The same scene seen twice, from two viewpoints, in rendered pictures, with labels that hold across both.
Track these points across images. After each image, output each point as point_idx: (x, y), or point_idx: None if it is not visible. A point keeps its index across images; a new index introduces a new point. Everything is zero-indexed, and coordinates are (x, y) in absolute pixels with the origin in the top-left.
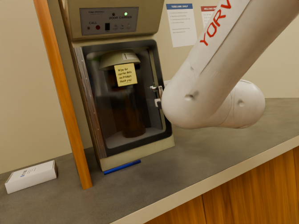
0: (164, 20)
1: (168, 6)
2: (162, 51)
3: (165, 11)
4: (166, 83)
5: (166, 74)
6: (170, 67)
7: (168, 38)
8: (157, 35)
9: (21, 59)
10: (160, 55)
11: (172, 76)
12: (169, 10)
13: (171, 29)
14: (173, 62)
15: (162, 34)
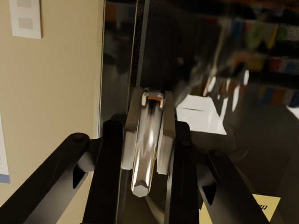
0: (15, 159)
1: (3, 179)
2: (30, 106)
3: (12, 173)
4: (29, 30)
5: (25, 52)
6: (11, 65)
7: (9, 127)
8: (38, 137)
9: None
10: (34, 99)
11: (6, 42)
12: (2, 172)
13: (0, 142)
14: (1, 76)
15: (24, 136)
